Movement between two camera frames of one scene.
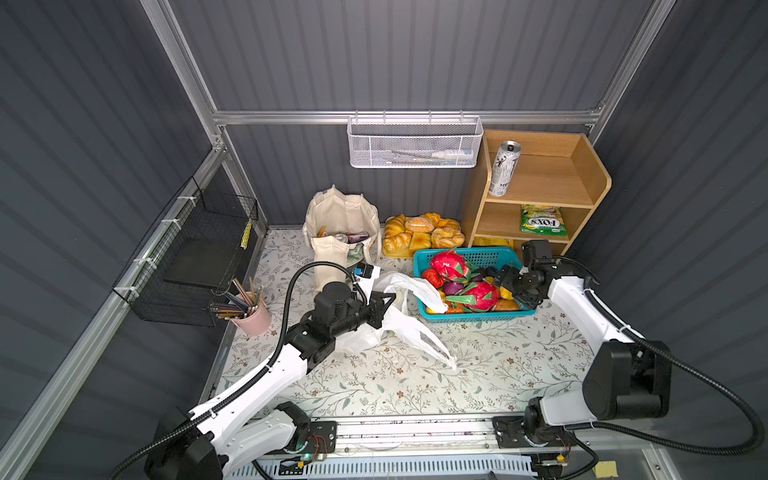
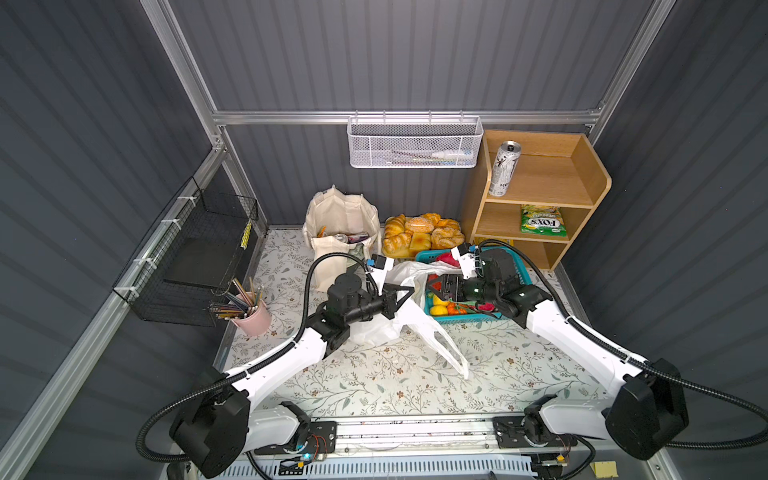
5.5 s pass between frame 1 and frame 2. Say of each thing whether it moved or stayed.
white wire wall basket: stayed
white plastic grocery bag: moved
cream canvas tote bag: stayed
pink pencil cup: stayed
